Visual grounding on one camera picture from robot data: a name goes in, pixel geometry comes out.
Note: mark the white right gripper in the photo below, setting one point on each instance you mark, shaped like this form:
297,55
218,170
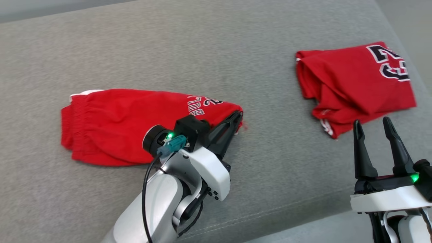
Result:
384,199

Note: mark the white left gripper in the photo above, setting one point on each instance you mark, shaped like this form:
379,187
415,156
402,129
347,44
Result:
212,172

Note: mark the red jersey shirt white sleeves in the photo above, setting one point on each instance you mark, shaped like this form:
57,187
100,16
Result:
354,77

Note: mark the red jersey shorts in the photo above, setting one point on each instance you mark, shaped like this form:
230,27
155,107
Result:
111,125

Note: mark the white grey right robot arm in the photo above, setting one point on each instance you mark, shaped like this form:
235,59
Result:
408,229

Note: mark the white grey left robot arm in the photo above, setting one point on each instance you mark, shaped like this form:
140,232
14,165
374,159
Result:
152,209

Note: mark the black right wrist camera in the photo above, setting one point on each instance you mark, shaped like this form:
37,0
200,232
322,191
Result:
426,175

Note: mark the teal left camera connector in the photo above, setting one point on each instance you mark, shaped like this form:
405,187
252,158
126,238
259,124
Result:
172,145

